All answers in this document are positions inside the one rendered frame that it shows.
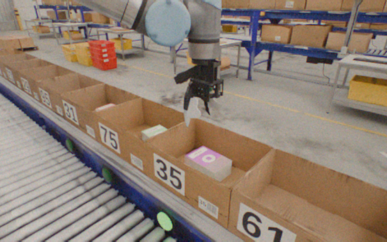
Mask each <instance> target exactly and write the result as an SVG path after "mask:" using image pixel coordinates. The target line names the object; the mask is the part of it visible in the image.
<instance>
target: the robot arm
mask: <svg viewBox="0 0 387 242"><path fill-rule="evenodd" d="M73 1H75V2H77V3H79V4H81V5H83V6H86V7H88V8H90V9H92V10H95V11H96V12H99V13H101V14H103V15H105V16H107V17H109V18H111V19H113V20H116V21H118V22H120V23H122V24H124V25H126V26H127V27H128V28H131V29H133V30H134V31H137V32H139V33H141V34H143V35H145V36H147V37H150V39H151V40H152V42H154V43H155V44H157V45H160V46H163V47H173V46H176V45H178V44H179V43H181V42H182V41H183V40H184V39H185V38H186V36H187V39H188V57H190V58H191V63H193V64H196V65H195V66H193V67H191V68H189V70H187V71H185V72H181V73H179V74H177V75H176V76H175V77H174V80H175V82H176V84H179V83H180V84H182V83H185V82H187V81H188V79H190V82H189V83H188V86H187V91H186V93H185V96H184V117H185V121H186V126H187V127H189V123H190V118H200V117H201V111H200V110H198V108H197V105H198V99H196V98H193V97H197V98H200V99H202V100H203V101H204V105H205V111H206V112H207V113H208V114H209V115H211V111H212V108H220V107H221V105H220V103H219V102H218V101H215V100H214V98H217V99H218V98H220V96H223V85H224V79H220V78H217V73H218V66H220V65H221V60H216V58H218V57H219V52H220V35H221V11H222V0H73ZM221 84H222V92H221Z"/></svg>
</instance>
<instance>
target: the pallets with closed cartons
mask: <svg viewBox="0 0 387 242"><path fill-rule="evenodd" d="M34 48H36V50H31V51H39V48H38V46H35V45H34V42H33V38H32V37H31V36H27V35H8V36H6V35H5V36H0V50H5V49H16V50H19V51H22V52H30V51H25V50H30V49H34Z"/></svg>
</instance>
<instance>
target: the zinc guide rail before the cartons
mask: <svg viewBox="0 0 387 242"><path fill-rule="evenodd" d="M0 83H2V84H3V85H5V86H6V87H7V88H9V89H10V90H11V91H13V92H14V93H16V94H17V95H18V96H19V97H21V98H22V99H24V101H26V102H27V103H29V104H30V105H32V107H34V108H36V109H37V110H38V111H39V112H41V113H42V114H44V115H45V116H46V117H48V118H49V119H51V120H52V121H53V122H54V123H56V124H58V125H59V126H60V127H61V128H63V130H64V131H66V132H67V133H68V134H70V135H71V136H73V137H74V138H75V139H77V140H78V141H80V142H81V143H82V144H84V145H86V146H87V147H88V148H90V149H91V150H92V151H93V152H94V153H96V154H97V155H98V156H100V157H101V158H102V159H104V160H105V161H107V162H108V163H109V164H110V165H112V166H114V167H115V168H117V169H118V170H119V171H120V172H121V173H122V174H124V175H125V176H127V177H128V178H129V179H131V180H132V181H134V182H135V183H136V184H138V185H140V186H141V187H142V188H144V189H145V190H147V192H148V193H149V194H151V195H152V196H154V197H155V198H156V199H158V200H160V201H161V202H162V203H164V204H165V205H167V206H168V207H169V208H170V209H172V210H174V212H176V213H178V214H179V215H180V216H181V217H183V218H184V219H185V220H187V221H188V222H189V223H191V224H192V225H194V226H195V227H196V228H197V229H200V230H201V231H202V232H204V233H205V234H206V235H208V236H209V237H210V238H212V239H213V240H214V241H216V242H244V241H243V240H241V239H239V238H238V237H237V236H235V235H233V234H232V233H231V232H229V231H228V230H226V229H225V228H223V227H222V226H220V225H218V224H217V223H215V222H213V221H212V220H211V219H209V218H208V217H206V216H205V215H204V214H203V213H201V212H200V211H198V210H196V209H195V208H193V207H192V206H190V205H189V204H187V203H186V202H184V201H183V200H182V199H180V198H178V197H176V196H175V195H174V194H172V193H170V192H169V191H168V190H166V189H164V187H163V186H161V185H160V184H157V183H156V182H155V181H153V180H151V179H150V178H149V177H147V176H146V175H144V174H143V173H141V172H140V171H138V170H136V169H135V168H134V167H133V166H131V165H130V164H128V163H127V162H125V161H124V160H122V159H121V158H119V157H118V156H117V155H114V154H113V153H112V152H110V151H108V149H106V148H105V147H103V146H102V145H101V144H99V143H98V142H96V141H95V140H93V139H92V138H90V137H89V136H87V135H86V134H84V133H82V132H80V131H79V130H78V129H77V128H76V127H74V126H73V125H72V124H70V123H68V122H67V121H66V120H64V119H62V118H61V117H59V116H58V115H57V114H55V113H54V112H52V111H51V110H49V109H48V108H46V107H45V106H43V105H42V104H40V103H39V102H37V100H35V99H34V98H32V97H31V96H30V95H28V94H26V93H24V92H23V91H22V90H20V89H18V88H17V87H16V86H14V85H12V84H11V83H10V82H8V81H7V80H5V79H4V78H2V77H1V76H0Z"/></svg>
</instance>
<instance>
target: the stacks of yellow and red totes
mask: <svg viewBox="0 0 387 242"><path fill-rule="evenodd" d="M61 47H62V49H63V50H61V51H63V55H64V57H65V59H66V60H68V61H69V62H71V63H72V62H77V61H78V62H79V63H80V64H82V65H86V66H88V67H90V66H94V67H95V68H98V69H100V70H111V69H117V58H118V57H117V56H116V52H115V49H116V47H115V42H111V41H107V40H95V41H88V42H85V43H78V44H65V45H61Z"/></svg>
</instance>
